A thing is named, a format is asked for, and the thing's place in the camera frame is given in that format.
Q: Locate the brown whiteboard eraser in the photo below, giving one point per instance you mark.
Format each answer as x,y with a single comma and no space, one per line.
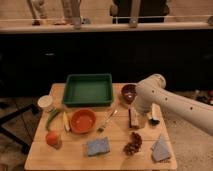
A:
134,122

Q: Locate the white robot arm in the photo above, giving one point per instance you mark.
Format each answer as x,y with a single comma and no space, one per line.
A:
152,90

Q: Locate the dark red bowl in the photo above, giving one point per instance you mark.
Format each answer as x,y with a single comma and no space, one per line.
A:
128,93

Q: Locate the orange-red bowl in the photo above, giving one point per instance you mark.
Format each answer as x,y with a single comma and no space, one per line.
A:
82,121

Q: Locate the green plastic tray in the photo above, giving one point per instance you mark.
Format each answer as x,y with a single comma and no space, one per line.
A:
88,90

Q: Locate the green pepper toy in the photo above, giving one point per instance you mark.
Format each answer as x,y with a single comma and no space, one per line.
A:
52,115

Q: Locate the blue sponge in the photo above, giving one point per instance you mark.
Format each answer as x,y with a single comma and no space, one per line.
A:
97,146

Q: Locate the white cup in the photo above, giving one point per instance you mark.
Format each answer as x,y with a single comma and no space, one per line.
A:
46,103

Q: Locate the bunch of red grapes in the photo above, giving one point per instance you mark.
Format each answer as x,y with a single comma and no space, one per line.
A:
134,145

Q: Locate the orange fruit toy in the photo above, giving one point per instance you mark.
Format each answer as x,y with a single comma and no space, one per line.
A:
53,139

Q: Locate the grey folded cloth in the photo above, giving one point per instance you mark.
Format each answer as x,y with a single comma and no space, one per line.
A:
160,150

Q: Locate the black chair base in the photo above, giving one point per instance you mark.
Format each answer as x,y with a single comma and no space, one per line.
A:
11,125

